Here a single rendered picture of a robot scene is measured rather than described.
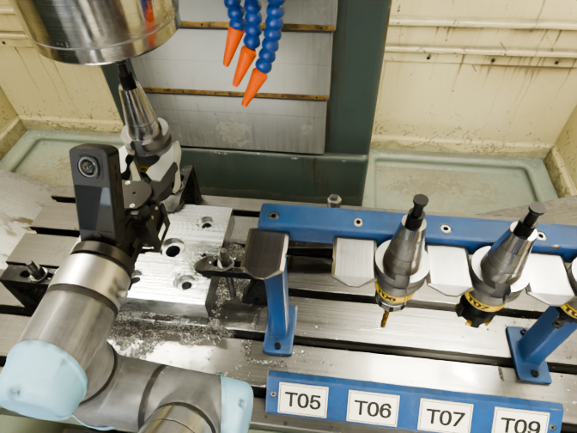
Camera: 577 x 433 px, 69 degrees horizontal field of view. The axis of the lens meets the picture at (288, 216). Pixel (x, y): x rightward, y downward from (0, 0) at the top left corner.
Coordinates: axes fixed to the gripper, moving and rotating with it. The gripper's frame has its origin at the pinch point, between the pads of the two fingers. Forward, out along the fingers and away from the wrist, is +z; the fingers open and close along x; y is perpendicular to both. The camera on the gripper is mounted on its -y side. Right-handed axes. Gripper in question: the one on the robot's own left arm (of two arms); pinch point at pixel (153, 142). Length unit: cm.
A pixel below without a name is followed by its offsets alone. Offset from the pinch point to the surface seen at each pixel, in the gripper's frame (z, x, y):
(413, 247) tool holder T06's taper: -15.7, 34.7, -1.0
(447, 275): -15.2, 39.7, 4.3
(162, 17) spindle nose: -3.5, 7.5, -19.1
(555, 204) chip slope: 41, 86, 48
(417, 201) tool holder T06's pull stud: -14.4, 34.1, -6.8
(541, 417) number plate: -21, 59, 31
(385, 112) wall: 81, 42, 49
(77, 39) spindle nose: -8.9, 1.2, -19.3
